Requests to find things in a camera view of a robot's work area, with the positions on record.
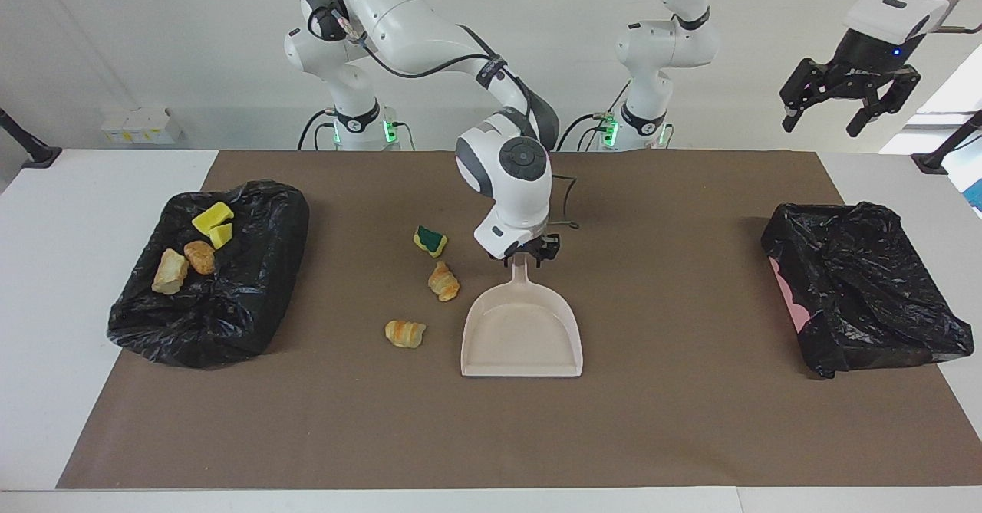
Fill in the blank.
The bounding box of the brown bread roll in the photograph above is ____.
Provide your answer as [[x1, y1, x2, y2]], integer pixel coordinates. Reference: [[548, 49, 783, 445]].
[[184, 240, 217, 276]]

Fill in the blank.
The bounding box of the black base cable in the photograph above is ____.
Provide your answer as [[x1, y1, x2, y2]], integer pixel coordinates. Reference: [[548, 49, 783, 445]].
[[298, 109, 338, 151], [556, 113, 615, 152]]

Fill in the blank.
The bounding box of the pale bread chunk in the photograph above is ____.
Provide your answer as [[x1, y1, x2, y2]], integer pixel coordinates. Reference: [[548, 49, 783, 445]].
[[151, 248, 190, 295]]

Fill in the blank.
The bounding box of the brown table mat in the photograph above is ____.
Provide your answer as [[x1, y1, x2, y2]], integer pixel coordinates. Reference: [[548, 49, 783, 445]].
[[55, 150, 982, 491]]

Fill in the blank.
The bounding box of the right black bag bin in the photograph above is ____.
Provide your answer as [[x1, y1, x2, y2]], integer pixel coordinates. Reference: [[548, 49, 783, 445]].
[[761, 201, 975, 380]]

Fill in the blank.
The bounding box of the black left base cable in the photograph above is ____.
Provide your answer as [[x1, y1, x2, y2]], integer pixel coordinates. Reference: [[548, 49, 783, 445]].
[[556, 113, 615, 152]]

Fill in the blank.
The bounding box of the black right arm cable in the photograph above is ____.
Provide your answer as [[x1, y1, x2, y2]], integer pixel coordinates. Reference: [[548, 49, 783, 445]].
[[330, 7, 581, 232]]

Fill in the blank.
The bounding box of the black right base cable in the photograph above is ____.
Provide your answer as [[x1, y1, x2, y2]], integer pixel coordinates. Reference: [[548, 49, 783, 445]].
[[298, 109, 338, 151]]

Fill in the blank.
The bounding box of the white wall socket box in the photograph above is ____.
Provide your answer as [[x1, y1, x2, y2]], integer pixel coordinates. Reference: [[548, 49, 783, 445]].
[[101, 107, 183, 146]]

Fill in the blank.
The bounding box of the golden croissant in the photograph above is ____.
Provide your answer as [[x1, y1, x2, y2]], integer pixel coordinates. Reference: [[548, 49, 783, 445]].
[[384, 319, 427, 350], [427, 261, 461, 303]]

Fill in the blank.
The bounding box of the black stand foot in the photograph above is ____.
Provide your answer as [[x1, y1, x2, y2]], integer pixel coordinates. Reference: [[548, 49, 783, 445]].
[[911, 110, 982, 175], [0, 108, 62, 170]]

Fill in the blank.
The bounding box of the black bag lined bin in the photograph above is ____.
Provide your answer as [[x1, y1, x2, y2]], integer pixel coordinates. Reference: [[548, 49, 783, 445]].
[[106, 179, 311, 370]]

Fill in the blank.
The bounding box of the green and yellow sponge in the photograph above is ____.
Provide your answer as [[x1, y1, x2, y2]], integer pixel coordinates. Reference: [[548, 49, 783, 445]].
[[413, 225, 449, 258]]

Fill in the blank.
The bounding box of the pink plastic bin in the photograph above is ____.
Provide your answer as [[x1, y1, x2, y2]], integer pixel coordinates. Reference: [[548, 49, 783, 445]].
[[769, 256, 812, 331]]

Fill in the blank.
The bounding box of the beige plastic dustpan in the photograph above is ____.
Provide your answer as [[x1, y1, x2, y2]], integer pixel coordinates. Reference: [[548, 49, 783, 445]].
[[460, 255, 584, 378]]

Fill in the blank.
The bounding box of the notched yellow sponge piece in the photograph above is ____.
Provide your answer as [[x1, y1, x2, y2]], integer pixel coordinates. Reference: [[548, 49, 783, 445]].
[[191, 201, 236, 235]]

